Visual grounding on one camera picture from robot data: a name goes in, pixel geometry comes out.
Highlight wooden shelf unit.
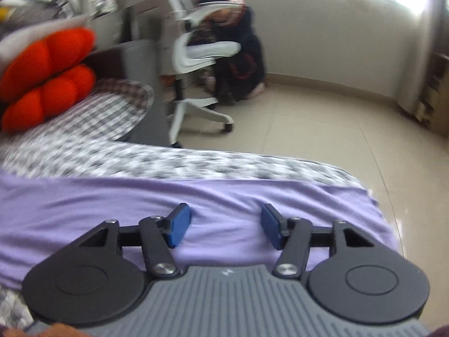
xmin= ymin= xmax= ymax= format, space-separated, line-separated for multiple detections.
xmin=417 ymin=53 xmax=449 ymax=134

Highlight white mesh office chair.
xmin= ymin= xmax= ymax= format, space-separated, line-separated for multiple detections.
xmin=105 ymin=0 xmax=248 ymax=146

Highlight grey checkered quilted blanket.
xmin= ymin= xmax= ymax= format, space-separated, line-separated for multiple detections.
xmin=0 ymin=79 xmax=369 ymax=331

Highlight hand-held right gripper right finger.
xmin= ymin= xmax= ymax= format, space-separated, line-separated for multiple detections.
xmin=260 ymin=203 xmax=377 ymax=279

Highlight pale patterned curtain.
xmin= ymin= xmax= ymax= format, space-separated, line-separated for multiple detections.
xmin=396 ymin=0 xmax=449 ymax=120

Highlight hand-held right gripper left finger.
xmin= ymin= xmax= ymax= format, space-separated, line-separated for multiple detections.
xmin=74 ymin=202 xmax=193 ymax=279

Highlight orange pumpkin cushion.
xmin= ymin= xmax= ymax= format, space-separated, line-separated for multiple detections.
xmin=0 ymin=28 xmax=97 ymax=102
xmin=2 ymin=64 xmax=97 ymax=133

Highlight lilac pants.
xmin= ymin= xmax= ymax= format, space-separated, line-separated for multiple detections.
xmin=0 ymin=174 xmax=402 ymax=290

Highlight grey quilted bag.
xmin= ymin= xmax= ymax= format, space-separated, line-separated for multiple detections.
xmin=0 ymin=0 xmax=79 ymax=32

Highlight dark grey sofa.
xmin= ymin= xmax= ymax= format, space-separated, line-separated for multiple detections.
xmin=84 ymin=40 xmax=183 ymax=148

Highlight light grey pillow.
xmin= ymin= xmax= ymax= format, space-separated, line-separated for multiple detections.
xmin=0 ymin=14 xmax=92 ymax=60

